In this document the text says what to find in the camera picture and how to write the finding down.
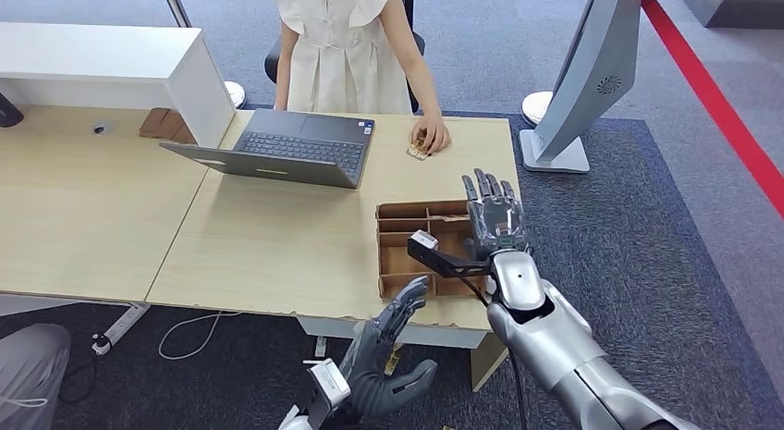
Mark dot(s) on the white paper strip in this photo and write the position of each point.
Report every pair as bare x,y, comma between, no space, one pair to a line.
312,361

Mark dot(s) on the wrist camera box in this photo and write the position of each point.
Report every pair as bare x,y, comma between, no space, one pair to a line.
424,239
331,384

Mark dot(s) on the person's left hand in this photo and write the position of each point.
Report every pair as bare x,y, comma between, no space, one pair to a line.
433,133

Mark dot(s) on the black desk object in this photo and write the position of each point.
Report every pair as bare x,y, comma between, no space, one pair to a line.
7,113

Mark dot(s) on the grey metal pole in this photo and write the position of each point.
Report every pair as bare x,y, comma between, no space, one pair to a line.
176,7

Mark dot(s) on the person's left forearm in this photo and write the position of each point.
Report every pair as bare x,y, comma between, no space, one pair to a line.
422,78

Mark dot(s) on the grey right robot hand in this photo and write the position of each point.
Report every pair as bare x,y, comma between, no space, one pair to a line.
497,219

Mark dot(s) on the light wood desk leg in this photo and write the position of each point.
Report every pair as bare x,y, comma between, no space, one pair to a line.
487,363

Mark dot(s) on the bystander's leg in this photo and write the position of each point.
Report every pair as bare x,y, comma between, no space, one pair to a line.
30,378

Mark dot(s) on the white desk underframe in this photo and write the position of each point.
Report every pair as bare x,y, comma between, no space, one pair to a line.
453,338

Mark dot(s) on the display wall with lit strip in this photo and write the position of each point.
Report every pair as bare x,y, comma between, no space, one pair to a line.
735,10

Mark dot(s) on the white paper tag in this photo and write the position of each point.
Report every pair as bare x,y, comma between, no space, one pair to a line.
320,347

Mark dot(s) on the person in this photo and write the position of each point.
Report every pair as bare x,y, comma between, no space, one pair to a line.
343,59

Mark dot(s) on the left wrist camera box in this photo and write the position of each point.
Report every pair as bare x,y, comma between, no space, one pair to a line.
331,384

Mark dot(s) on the brown cardboard piece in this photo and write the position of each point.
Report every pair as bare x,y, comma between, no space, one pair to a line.
160,124

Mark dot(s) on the white desk shelf unit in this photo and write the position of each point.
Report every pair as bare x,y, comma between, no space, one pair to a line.
110,59

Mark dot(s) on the brown wooden organizer tray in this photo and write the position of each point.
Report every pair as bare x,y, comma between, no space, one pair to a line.
398,255

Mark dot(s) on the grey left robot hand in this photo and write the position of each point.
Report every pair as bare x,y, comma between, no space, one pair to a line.
373,378

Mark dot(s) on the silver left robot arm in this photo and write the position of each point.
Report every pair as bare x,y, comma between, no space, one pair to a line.
294,422

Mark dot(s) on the grey open laptop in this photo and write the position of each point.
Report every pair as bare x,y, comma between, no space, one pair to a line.
294,148

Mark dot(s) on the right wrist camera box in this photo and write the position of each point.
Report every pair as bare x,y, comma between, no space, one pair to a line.
424,239

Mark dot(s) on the person's right forearm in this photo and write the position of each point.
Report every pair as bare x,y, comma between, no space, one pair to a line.
285,72

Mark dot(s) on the white round stand base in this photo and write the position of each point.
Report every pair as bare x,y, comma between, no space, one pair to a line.
538,105
236,93

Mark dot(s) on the white power strip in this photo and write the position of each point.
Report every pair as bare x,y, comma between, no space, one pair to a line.
122,326

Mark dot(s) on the dark blue floor rug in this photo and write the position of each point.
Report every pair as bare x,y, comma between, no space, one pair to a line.
612,243

